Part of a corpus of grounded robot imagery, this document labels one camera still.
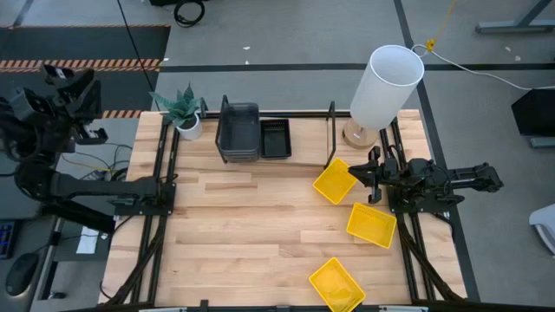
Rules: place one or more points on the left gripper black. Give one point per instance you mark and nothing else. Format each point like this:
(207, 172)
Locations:
(65, 97)

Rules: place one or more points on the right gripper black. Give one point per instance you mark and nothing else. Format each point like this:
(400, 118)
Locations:
(387, 175)

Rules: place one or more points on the yellow plastic basket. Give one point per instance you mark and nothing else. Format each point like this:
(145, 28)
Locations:
(371, 225)
(337, 286)
(334, 182)

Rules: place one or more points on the black slotted plastic basket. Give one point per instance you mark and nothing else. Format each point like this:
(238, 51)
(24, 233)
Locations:
(276, 141)

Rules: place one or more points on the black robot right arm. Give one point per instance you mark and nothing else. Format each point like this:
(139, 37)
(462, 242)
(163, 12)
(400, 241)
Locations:
(433, 177)

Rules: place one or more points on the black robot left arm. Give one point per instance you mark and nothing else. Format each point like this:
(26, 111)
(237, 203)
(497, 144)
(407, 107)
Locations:
(99, 187)

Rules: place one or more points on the round wooden lamp base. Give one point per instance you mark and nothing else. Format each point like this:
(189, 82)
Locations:
(360, 139)

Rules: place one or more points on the long orange-black hazard strip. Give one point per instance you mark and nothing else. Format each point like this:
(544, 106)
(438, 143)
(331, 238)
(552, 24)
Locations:
(130, 65)

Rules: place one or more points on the black floor mat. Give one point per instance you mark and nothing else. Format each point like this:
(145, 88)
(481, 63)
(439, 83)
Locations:
(130, 43)

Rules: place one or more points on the black power adapter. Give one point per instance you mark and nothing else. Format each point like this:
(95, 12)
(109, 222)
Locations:
(92, 176)

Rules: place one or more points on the white cylindrical lamp shade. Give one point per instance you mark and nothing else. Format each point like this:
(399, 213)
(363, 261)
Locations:
(381, 95)

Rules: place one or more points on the green potted plant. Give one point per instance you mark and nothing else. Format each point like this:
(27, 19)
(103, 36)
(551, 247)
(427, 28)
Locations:
(182, 108)

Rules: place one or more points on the white plant pot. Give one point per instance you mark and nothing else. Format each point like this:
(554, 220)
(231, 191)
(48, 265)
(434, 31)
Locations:
(191, 132)

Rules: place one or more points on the white light bar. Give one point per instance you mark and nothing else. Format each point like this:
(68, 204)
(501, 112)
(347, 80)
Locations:
(403, 309)
(162, 309)

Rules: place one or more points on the white paper sheet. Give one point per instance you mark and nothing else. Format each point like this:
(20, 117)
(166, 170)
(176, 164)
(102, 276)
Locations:
(88, 242)

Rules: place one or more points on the black keyboard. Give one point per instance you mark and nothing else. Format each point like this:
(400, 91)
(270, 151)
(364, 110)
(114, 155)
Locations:
(5, 240)

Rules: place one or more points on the black box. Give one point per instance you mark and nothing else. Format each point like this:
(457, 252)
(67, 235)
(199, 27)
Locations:
(535, 112)

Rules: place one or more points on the white chair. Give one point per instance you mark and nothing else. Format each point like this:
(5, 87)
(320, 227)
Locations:
(545, 225)

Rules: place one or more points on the black computer mouse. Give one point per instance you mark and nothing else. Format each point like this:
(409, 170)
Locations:
(21, 275)

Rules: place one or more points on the black table clamp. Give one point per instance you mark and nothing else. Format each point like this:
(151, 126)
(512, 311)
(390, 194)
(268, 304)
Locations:
(204, 304)

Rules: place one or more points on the grey desk foot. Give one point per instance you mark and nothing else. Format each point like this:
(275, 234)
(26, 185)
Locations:
(511, 27)

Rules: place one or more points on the black aluminium frame rail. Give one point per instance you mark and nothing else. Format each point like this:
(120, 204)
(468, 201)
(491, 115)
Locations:
(303, 114)
(398, 138)
(477, 306)
(385, 138)
(162, 143)
(174, 149)

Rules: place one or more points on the wooden shelf with black frame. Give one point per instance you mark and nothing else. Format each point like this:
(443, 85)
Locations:
(310, 143)

